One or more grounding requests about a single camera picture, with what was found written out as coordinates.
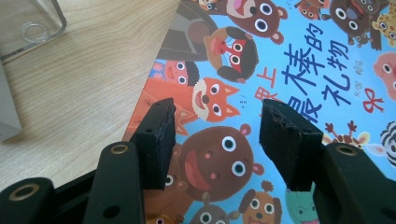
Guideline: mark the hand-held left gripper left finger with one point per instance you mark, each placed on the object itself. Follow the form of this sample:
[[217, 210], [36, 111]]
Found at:
[[157, 149]]

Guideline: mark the clear acrylic book rack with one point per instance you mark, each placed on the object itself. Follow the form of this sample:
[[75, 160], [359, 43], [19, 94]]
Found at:
[[28, 28]]

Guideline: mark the light blue animal picture book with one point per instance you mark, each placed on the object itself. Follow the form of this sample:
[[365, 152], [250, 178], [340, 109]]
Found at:
[[280, 56]]

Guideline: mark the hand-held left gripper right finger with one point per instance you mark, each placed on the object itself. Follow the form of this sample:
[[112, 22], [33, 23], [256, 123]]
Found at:
[[289, 149]]

